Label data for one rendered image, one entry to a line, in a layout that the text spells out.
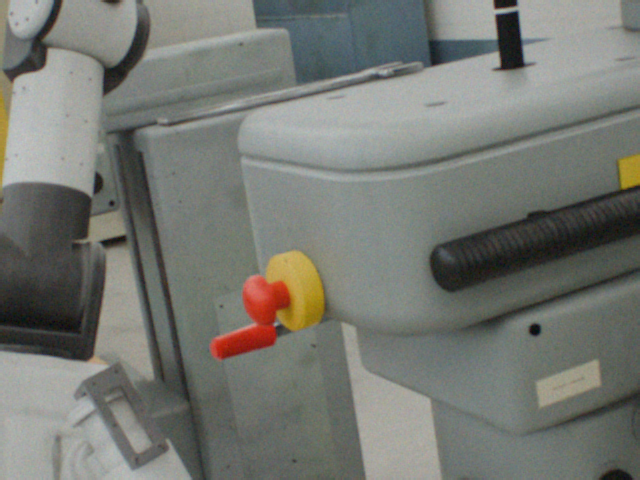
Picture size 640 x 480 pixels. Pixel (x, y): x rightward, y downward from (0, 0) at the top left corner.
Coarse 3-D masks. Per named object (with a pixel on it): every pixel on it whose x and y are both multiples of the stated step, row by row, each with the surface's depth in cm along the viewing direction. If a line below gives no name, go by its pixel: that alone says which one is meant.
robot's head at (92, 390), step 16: (112, 368) 108; (96, 384) 107; (112, 384) 108; (128, 384) 108; (80, 400) 109; (96, 400) 107; (128, 400) 108; (112, 416) 107; (144, 416) 108; (112, 432) 106; (160, 432) 108; (128, 448) 106; (160, 448) 107; (128, 464) 106; (144, 464) 106
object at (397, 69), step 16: (400, 64) 115; (416, 64) 112; (336, 80) 110; (352, 80) 110; (368, 80) 111; (256, 96) 107; (272, 96) 106; (288, 96) 107; (304, 96) 108; (192, 112) 103; (208, 112) 104; (224, 112) 104
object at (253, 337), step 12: (252, 324) 108; (276, 324) 109; (228, 336) 107; (240, 336) 107; (252, 336) 107; (264, 336) 108; (276, 336) 109; (216, 348) 106; (228, 348) 106; (240, 348) 107; (252, 348) 107
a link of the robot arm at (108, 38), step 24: (72, 0) 128; (96, 0) 130; (120, 0) 132; (72, 24) 129; (96, 24) 130; (120, 24) 132; (144, 24) 134; (72, 48) 131; (96, 48) 132; (120, 48) 133; (120, 72) 136
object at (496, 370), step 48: (624, 288) 98; (384, 336) 110; (432, 336) 103; (480, 336) 96; (528, 336) 94; (576, 336) 97; (624, 336) 99; (432, 384) 105; (480, 384) 98; (528, 384) 95; (576, 384) 97; (624, 384) 100; (528, 432) 96
